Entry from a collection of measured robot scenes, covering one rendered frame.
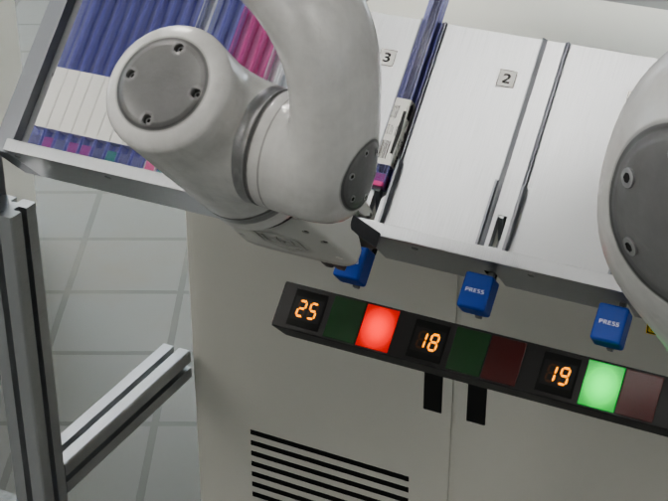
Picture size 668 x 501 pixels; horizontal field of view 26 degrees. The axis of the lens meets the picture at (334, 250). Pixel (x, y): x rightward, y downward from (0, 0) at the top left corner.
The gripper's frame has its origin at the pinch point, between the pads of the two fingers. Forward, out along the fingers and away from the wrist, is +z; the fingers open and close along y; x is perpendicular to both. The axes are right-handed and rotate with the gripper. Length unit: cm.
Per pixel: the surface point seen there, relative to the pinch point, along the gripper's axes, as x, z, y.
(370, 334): -5.3, 6.3, 2.8
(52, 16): 16.1, 4.2, -37.0
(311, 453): -12, 62, -21
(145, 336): 2, 108, -75
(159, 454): -17, 88, -55
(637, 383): -3.7, 6.4, 24.9
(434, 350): -5.2, 6.4, 8.5
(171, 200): 2.2, 7.5, -19.9
